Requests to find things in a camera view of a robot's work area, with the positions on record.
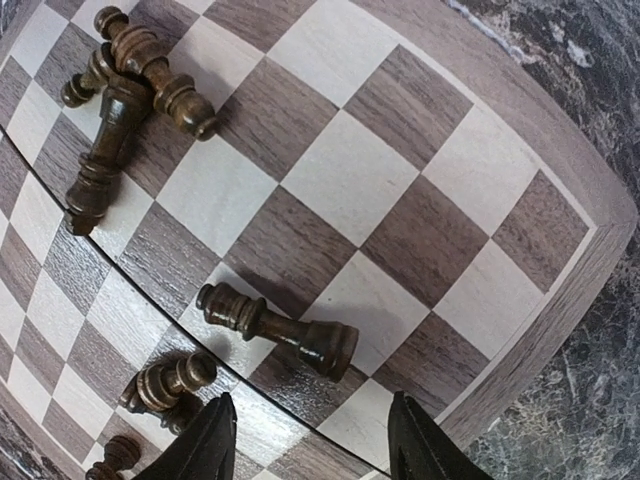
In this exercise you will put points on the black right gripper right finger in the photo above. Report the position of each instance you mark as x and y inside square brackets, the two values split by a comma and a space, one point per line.
[420, 449]

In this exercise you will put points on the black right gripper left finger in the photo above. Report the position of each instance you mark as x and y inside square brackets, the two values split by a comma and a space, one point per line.
[205, 450]

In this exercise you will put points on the wooden chess board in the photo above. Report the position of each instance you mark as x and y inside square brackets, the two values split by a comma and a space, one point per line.
[380, 164]

